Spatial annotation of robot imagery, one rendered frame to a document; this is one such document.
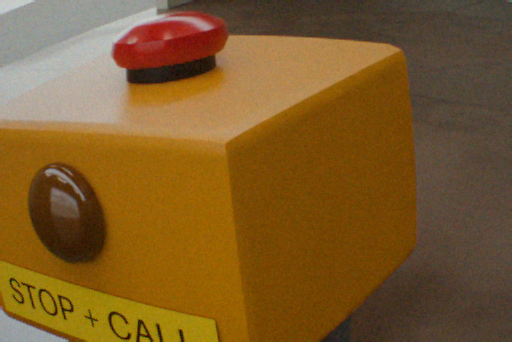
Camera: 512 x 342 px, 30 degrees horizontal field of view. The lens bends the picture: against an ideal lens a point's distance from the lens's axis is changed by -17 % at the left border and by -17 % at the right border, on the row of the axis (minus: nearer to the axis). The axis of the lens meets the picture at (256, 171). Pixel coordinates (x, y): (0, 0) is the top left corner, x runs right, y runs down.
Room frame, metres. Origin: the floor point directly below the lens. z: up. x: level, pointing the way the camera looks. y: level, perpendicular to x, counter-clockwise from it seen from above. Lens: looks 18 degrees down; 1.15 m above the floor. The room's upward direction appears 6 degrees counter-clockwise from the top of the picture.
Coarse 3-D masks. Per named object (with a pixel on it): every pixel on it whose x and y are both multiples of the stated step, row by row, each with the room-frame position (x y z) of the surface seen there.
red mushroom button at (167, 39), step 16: (160, 16) 0.34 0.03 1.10; (176, 16) 0.33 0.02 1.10; (192, 16) 0.33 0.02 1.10; (208, 16) 0.33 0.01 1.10; (128, 32) 0.33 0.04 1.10; (144, 32) 0.32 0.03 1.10; (160, 32) 0.32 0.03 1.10; (176, 32) 0.32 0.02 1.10; (192, 32) 0.32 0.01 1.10; (208, 32) 0.32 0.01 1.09; (224, 32) 0.33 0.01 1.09; (112, 48) 0.33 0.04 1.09; (128, 48) 0.32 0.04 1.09; (144, 48) 0.32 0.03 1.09; (160, 48) 0.32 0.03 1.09; (176, 48) 0.32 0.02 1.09; (192, 48) 0.32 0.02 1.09; (208, 48) 0.32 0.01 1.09; (128, 64) 0.32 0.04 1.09; (144, 64) 0.32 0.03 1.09; (160, 64) 0.32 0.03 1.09
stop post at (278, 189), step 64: (192, 64) 0.32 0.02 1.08; (256, 64) 0.33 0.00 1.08; (320, 64) 0.32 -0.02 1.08; (384, 64) 0.33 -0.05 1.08; (0, 128) 0.30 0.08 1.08; (64, 128) 0.29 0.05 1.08; (128, 128) 0.27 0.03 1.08; (192, 128) 0.26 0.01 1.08; (256, 128) 0.27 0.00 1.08; (320, 128) 0.29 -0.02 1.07; (384, 128) 0.33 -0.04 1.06; (0, 192) 0.31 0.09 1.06; (128, 192) 0.27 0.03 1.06; (192, 192) 0.26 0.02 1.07; (256, 192) 0.26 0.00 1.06; (320, 192) 0.29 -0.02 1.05; (384, 192) 0.32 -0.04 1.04; (0, 256) 0.31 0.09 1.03; (128, 256) 0.27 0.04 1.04; (192, 256) 0.26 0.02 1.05; (256, 256) 0.26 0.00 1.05; (320, 256) 0.29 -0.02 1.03; (384, 256) 0.32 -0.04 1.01; (64, 320) 0.29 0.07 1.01; (128, 320) 0.27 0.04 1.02; (192, 320) 0.26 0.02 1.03; (256, 320) 0.26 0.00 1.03; (320, 320) 0.29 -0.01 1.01
